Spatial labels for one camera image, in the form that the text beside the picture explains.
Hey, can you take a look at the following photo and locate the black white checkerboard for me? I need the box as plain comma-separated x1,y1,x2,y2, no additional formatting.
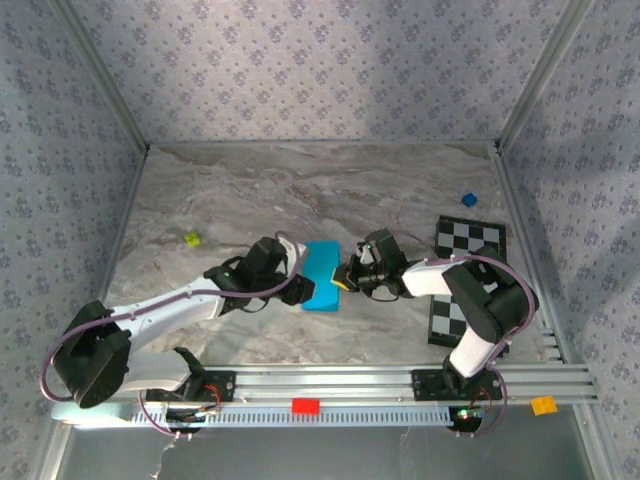
427,214,510,355

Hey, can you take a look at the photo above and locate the orange brick block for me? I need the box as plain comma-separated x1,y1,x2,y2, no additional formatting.
530,395,559,417

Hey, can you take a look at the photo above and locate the aluminium mounting rail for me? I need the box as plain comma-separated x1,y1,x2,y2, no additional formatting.
54,364,600,405

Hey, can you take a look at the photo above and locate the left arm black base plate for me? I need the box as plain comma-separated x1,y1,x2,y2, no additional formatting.
144,370,237,403

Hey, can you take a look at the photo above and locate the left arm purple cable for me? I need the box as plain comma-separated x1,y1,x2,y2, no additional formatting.
38,230,309,441

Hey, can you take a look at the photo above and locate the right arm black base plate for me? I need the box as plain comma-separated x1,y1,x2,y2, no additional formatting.
410,368,504,402

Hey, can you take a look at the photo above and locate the white slotted cable duct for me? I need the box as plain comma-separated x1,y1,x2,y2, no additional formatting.
130,402,454,428

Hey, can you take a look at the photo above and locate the aluminium frame bar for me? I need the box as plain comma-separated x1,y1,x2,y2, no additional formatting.
77,147,151,369
493,144,574,366

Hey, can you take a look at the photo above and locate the aluminium frame post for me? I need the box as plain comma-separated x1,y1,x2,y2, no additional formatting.
52,0,151,154
494,0,599,154

